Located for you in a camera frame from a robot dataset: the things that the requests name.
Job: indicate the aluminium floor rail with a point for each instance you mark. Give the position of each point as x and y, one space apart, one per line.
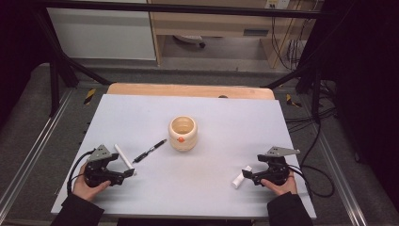
343 185
34 147

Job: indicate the beige ceramic cup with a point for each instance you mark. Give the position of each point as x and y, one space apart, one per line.
183 138

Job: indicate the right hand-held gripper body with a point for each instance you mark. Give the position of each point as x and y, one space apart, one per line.
276 168

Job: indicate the long white stick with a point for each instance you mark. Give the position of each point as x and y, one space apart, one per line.
123 157

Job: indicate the wooden table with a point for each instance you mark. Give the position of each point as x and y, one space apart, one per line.
188 90

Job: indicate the wall power socket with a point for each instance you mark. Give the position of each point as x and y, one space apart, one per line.
277 3

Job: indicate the person's right hand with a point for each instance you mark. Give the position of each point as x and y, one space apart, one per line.
281 188

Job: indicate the light wooden desk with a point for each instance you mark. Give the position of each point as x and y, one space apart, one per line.
213 22

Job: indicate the black pen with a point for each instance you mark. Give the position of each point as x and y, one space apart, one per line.
150 150

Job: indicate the white table mat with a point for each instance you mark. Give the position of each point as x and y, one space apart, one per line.
200 188

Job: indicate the white chair base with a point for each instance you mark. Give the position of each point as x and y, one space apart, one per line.
190 39

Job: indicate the person's left hand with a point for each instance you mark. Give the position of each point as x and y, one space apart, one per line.
85 188

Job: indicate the short white cylinder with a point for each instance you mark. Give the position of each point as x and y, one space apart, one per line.
241 179

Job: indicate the black metal frame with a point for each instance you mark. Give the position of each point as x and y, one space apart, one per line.
55 81

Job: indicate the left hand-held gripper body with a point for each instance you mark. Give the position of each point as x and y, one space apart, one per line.
98 166

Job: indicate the white cabinet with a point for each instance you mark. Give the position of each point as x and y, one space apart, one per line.
103 34

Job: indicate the yellow black tape strip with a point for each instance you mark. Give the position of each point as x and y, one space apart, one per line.
292 101
89 96

